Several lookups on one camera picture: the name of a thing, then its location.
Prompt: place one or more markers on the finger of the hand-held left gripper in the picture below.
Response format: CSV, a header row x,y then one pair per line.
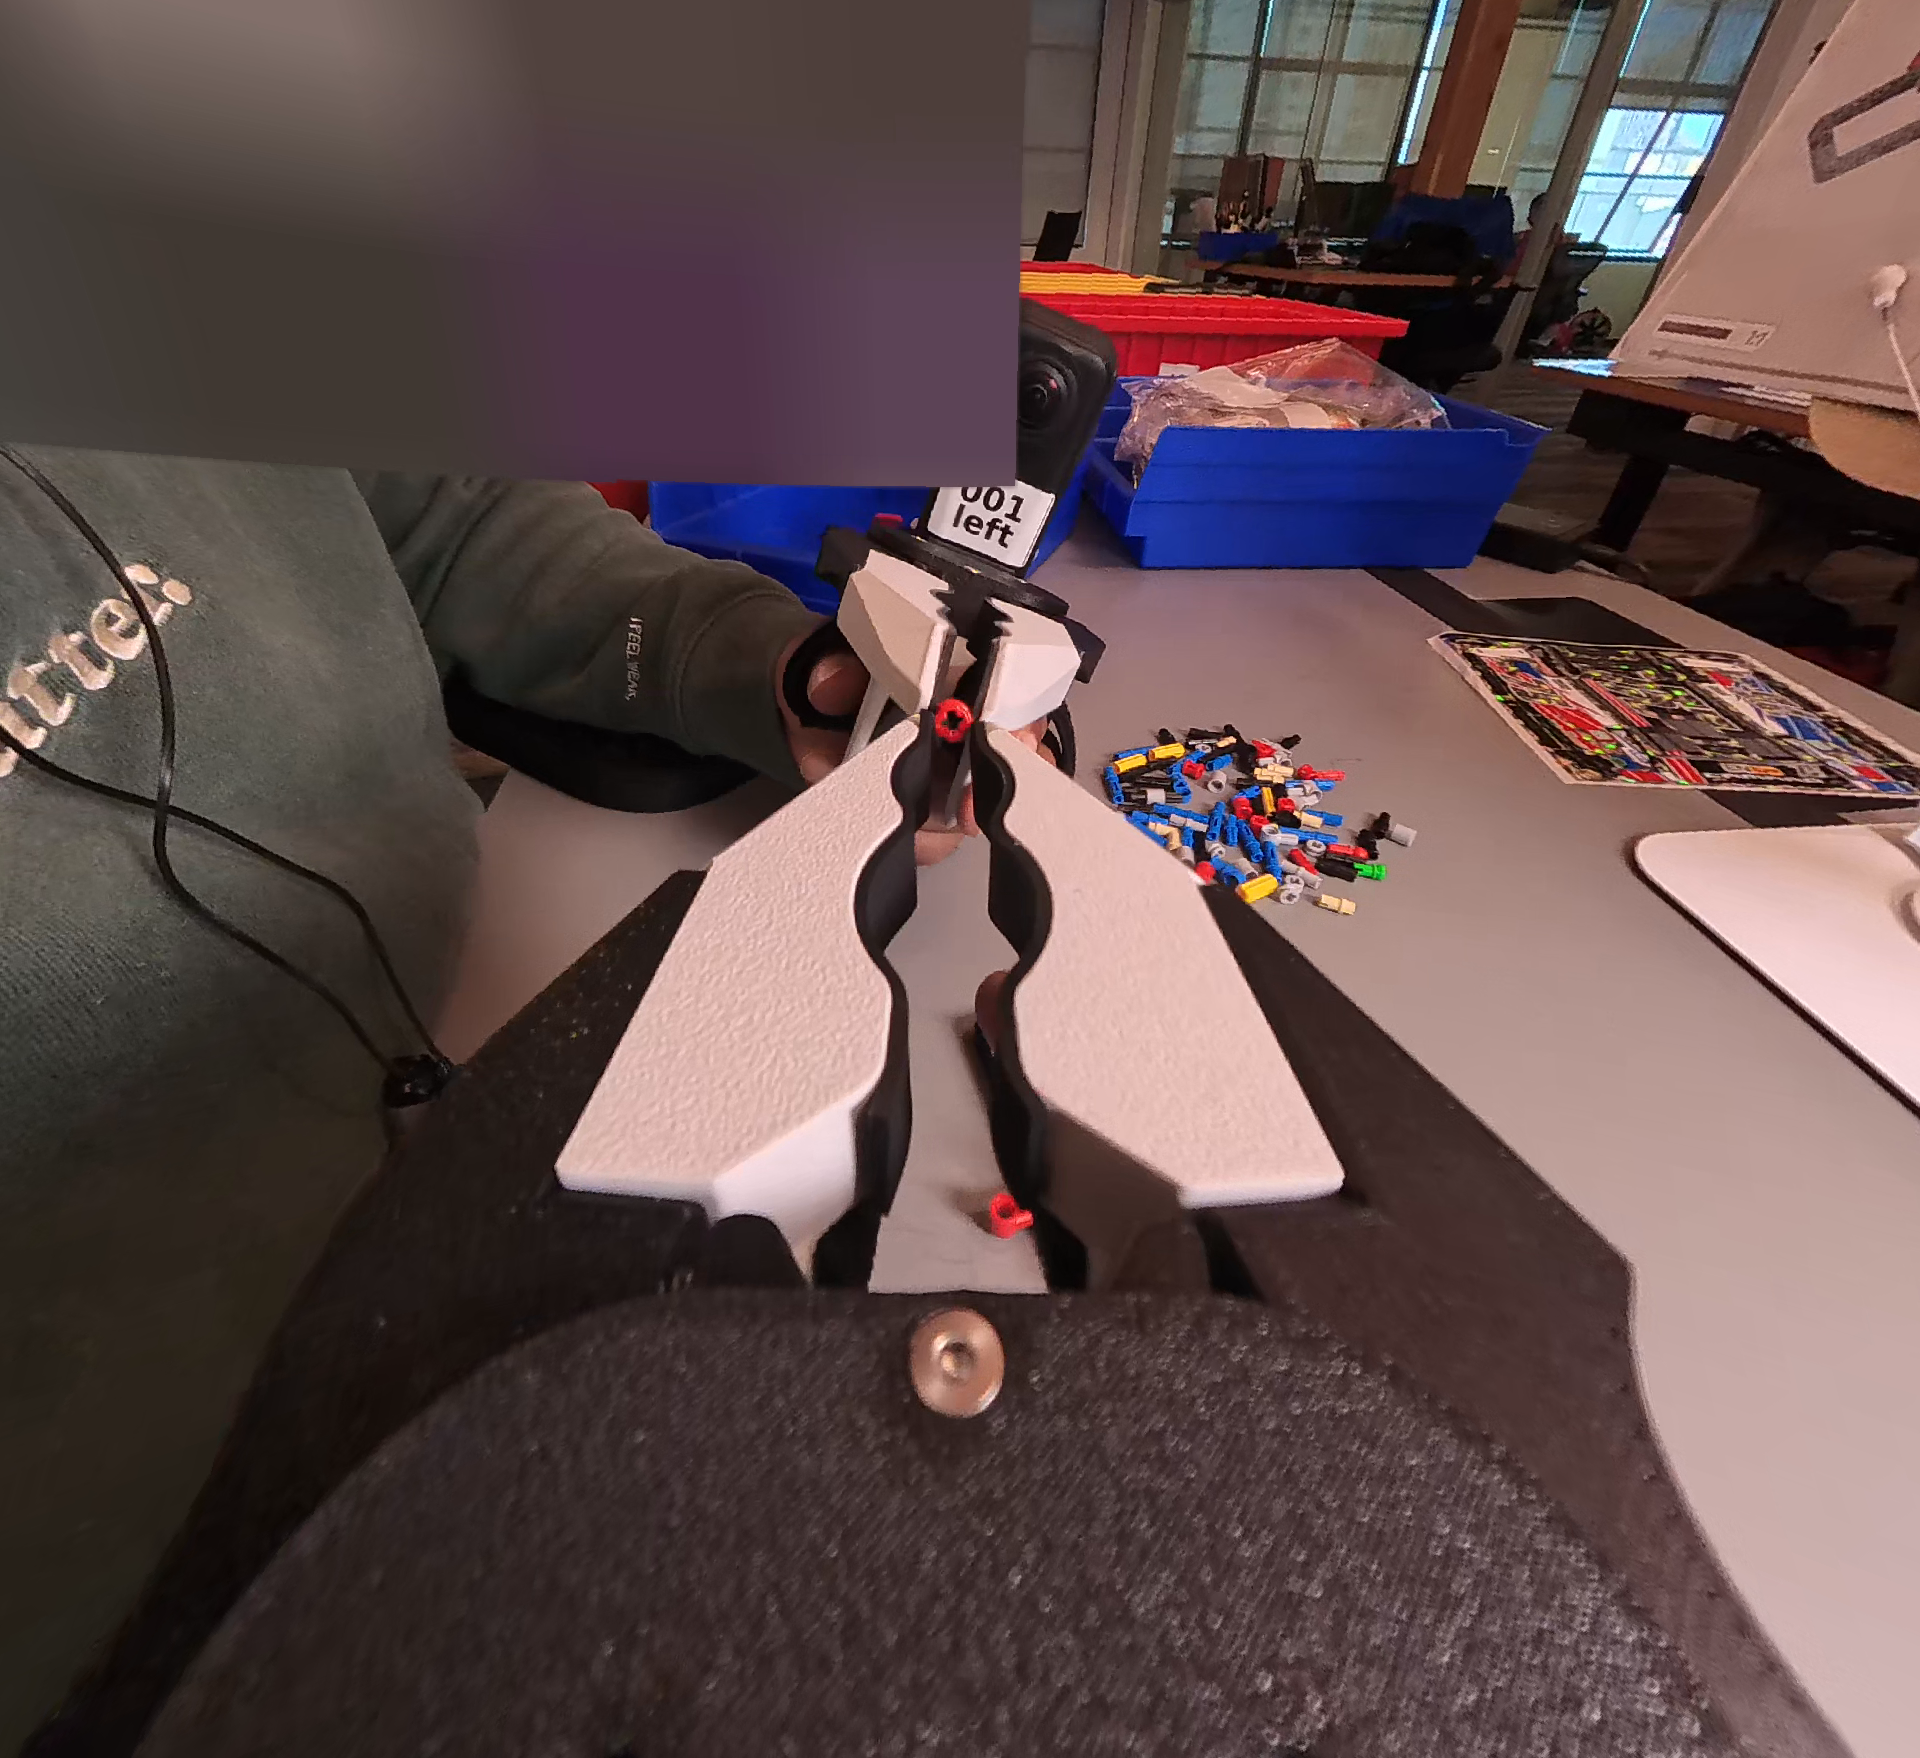
x,y
1034,678
892,634

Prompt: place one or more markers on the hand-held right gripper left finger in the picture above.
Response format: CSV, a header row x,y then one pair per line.
x,y
735,1038

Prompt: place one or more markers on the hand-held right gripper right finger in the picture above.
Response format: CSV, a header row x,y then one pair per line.
x,y
1170,1038

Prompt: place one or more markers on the person's left forearm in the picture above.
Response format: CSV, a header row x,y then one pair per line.
x,y
599,618

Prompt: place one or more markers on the pile of small lego pieces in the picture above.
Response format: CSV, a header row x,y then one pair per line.
x,y
1231,830

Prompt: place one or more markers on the lego sticker sheet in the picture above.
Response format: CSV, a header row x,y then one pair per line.
x,y
1650,708

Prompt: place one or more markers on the lego instruction booklet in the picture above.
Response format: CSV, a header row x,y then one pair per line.
x,y
1800,259

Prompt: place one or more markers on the person's left hand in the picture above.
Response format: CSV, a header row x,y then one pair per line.
x,y
826,723

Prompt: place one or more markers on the empty blue plastic bin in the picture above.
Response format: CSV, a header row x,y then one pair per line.
x,y
750,521

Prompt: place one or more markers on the blue plastic bin with bag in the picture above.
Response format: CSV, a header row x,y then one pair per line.
x,y
1306,498

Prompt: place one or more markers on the clear plastic bag of parts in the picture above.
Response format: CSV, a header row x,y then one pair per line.
x,y
1289,401

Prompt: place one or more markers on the red plastic bin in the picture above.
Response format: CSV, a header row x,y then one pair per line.
x,y
1244,325

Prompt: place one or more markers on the white book stand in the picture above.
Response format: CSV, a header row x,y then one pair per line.
x,y
1800,918

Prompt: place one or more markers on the wooden edged table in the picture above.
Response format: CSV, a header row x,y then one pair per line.
x,y
1694,396

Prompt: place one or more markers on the wooden pillar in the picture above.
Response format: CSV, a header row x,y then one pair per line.
x,y
1484,19

